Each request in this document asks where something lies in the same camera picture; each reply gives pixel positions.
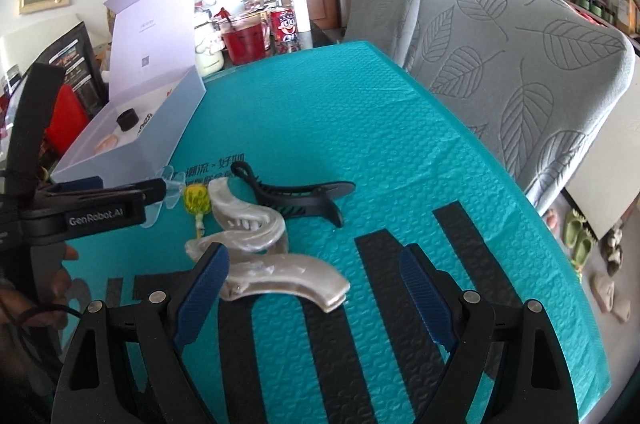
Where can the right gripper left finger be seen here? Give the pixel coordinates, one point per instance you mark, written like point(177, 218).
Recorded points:
point(124, 364)

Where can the red cartoon can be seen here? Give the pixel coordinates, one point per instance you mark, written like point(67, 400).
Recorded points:
point(284, 30)

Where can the red cylindrical canister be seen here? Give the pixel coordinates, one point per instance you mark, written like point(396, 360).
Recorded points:
point(68, 121)

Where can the person's left hand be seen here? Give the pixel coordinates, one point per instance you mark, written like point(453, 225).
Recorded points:
point(33, 282)

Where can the black white checkered scrunchie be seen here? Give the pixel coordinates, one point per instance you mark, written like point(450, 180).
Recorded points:
point(148, 117)

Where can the red translucent pitcher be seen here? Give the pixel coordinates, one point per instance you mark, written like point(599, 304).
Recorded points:
point(244, 38)

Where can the black claw hair clip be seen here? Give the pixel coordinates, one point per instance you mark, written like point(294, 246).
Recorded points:
point(314, 200)

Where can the yellow flower hair pin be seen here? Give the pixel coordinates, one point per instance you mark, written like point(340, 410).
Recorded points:
point(197, 203)

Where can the white paper roll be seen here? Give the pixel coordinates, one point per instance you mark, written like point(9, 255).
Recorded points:
point(300, 8)

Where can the white open gift box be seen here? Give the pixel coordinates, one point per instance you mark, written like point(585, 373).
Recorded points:
point(152, 51)

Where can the white cartoon mug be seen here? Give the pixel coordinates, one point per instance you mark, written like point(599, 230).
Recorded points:
point(208, 43)

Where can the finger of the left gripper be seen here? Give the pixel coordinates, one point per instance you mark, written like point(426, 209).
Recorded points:
point(128, 197)
point(75, 187)

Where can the pink shell hair clip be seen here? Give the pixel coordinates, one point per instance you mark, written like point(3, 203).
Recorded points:
point(108, 143)

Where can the near grey leaf-pattern chair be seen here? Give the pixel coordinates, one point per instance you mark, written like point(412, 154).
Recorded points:
point(533, 79)

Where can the black snack bag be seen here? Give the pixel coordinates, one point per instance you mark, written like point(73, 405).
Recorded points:
point(73, 52)

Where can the teal bubble mailer mat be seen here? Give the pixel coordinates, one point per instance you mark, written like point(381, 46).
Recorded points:
point(348, 113)

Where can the pearl white wavy hair clip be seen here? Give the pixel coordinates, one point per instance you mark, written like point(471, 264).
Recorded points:
point(260, 262)

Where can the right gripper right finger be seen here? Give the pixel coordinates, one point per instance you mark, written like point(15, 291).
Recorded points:
point(533, 382)

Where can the clear plastic hair clip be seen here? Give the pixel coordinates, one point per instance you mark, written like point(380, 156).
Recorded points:
point(175, 182)

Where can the far grey chair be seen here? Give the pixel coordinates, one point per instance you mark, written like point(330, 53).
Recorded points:
point(386, 24)

